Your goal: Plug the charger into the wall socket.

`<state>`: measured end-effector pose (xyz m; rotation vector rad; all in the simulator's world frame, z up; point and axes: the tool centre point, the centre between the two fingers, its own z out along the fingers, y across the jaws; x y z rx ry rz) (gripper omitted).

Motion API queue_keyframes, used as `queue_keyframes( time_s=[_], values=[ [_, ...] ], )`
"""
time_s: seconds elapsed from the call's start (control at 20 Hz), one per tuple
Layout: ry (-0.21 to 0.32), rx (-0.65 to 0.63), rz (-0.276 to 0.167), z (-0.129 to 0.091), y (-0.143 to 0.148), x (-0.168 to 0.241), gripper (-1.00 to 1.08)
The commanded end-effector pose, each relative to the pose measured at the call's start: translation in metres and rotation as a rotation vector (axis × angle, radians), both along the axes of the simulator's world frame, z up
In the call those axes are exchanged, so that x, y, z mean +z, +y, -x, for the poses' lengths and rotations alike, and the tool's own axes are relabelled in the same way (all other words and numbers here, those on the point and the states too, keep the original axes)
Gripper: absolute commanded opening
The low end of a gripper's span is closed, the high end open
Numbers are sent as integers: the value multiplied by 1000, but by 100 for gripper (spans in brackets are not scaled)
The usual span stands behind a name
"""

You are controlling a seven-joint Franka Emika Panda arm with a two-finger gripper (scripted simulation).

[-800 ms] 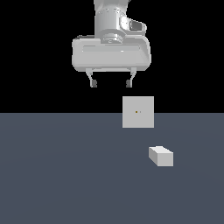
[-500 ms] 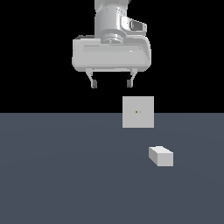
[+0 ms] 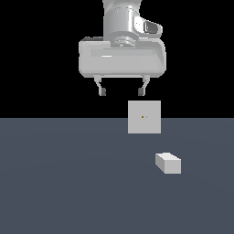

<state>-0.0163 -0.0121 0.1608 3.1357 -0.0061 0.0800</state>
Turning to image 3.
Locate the white block charger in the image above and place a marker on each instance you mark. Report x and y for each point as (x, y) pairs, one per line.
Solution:
(168, 164)

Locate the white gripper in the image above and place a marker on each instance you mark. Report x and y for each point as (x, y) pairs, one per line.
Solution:
(122, 61)

